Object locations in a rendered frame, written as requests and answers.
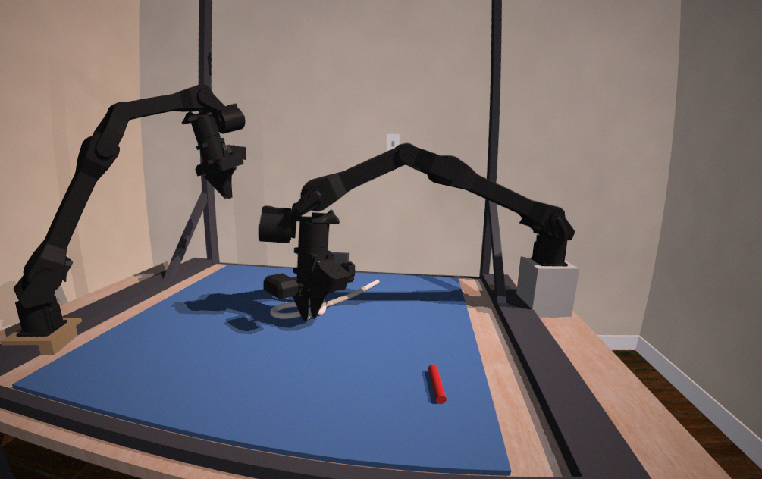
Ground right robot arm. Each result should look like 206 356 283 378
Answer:
14 84 245 337

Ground white rope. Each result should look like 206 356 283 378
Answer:
270 280 379 320

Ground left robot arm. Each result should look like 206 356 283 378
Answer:
259 143 575 293

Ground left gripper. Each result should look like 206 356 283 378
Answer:
263 244 332 321

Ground red cylinder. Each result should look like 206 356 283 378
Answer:
428 365 447 404

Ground blue work mat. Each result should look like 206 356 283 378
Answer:
12 265 511 476

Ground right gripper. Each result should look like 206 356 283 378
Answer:
196 135 243 199

